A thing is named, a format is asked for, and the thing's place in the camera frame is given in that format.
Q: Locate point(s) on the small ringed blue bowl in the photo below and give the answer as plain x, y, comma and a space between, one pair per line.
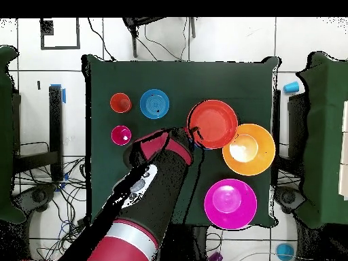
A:
152, 104

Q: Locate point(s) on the orange-red plastic bowl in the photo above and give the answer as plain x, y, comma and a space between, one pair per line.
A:
214, 122

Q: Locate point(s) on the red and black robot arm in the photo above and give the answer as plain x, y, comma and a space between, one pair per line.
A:
152, 195

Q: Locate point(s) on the white box stack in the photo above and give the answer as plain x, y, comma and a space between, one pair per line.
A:
344, 149

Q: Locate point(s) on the magenta plastic cup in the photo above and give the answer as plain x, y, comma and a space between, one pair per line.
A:
118, 133

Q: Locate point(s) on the dark green tablecloth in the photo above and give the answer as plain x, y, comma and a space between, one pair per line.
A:
163, 76

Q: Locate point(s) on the orange plastic cup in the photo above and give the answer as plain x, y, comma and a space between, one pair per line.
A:
117, 100

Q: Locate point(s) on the large pink plastic bowl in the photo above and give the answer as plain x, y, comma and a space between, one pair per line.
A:
231, 204

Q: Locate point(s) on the large yellow-orange plastic bowl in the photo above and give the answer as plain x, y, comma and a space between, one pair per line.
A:
258, 155

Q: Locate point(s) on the purple plastic cup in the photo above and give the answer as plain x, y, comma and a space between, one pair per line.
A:
215, 257

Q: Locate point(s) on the blue plastic cup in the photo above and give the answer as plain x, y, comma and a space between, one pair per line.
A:
291, 87
285, 251

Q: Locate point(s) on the green cloth side table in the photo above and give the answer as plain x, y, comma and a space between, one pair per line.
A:
323, 136
6, 136

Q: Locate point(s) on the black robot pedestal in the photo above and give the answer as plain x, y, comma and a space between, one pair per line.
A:
187, 242

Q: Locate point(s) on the black camera tripod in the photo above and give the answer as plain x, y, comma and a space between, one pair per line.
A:
133, 40

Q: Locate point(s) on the black table frame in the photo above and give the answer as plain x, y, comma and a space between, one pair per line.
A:
55, 122
296, 122

